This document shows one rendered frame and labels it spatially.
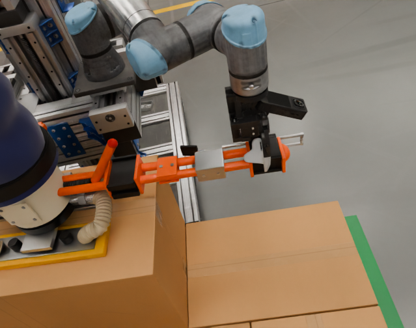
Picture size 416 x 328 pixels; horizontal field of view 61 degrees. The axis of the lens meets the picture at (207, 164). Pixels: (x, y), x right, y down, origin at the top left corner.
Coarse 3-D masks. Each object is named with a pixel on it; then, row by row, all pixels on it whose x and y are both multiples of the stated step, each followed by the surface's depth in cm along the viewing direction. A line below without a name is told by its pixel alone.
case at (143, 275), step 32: (160, 192) 105; (0, 224) 102; (64, 224) 98; (128, 224) 94; (160, 224) 99; (128, 256) 88; (160, 256) 93; (0, 288) 88; (32, 288) 86; (64, 288) 85; (96, 288) 87; (128, 288) 88; (160, 288) 89; (0, 320) 97; (32, 320) 99; (64, 320) 101; (96, 320) 102; (128, 320) 104; (160, 320) 106
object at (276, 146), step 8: (248, 144) 85; (272, 144) 83; (280, 144) 83; (272, 152) 82; (280, 152) 82; (272, 160) 81; (280, 160) 82; (256, 168) 84; (272, 168) 84; (280, 168) 84
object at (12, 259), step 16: (0, 240) 95; (16, 240) 91; (64, 240) 89; (96, 240) 90; (0, 256) 91; (16, 256) 90; (32, 256) 90; (48, 256) 89; (64, 256) 89; (80, 256) 88; (96, 256) 88
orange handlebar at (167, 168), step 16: (160, 160) 88; (176, 160) 87; (192, 160) 87; (64, 176) 90; (80, 176) 90; (144, 176) 86; (160, 176) 84; (176, 176) 85; (192, 176) 85; (64, 192) 87; (80, 192) 87
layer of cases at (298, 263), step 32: (192, 224) 138; (224, 224) 136; (256, 224) 134; (288, 224) 131; (320, 224) 129; (192, 256) 129; (224, 256) 127; (256, 256) 125; (288, 256) 123; (320, 256) 121; (352, 256) 119; (192, 288) 121; (224, 288) 119; (256, 288) 117; (288, 288) 115; (320, 288) 114; (352, 288) 112; (192, 320) 114; (224, 320) 112; (256, 320) 111; (288, 320) 109; (320, 320) 107; (352, 320) 106; (384, 320) 104
